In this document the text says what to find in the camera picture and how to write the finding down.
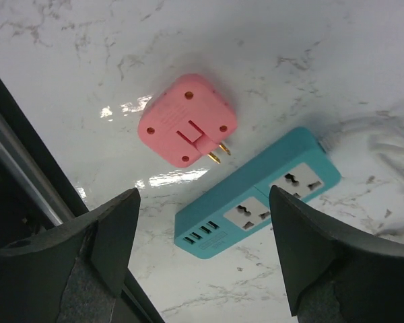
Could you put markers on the teal rectangular power strip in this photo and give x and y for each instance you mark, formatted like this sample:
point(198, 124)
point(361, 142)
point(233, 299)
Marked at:
point(238, 206)

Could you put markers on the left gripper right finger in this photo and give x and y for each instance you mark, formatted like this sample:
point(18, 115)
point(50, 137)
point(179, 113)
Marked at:
point(333, 272)

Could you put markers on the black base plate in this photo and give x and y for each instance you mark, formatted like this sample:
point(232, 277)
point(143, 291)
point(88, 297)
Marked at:
point(36, 196)

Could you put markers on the pink plug adapter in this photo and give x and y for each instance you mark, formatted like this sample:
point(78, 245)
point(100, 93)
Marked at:
point(188, 120)

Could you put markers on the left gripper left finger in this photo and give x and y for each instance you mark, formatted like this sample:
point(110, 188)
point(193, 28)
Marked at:
point(71, 273)

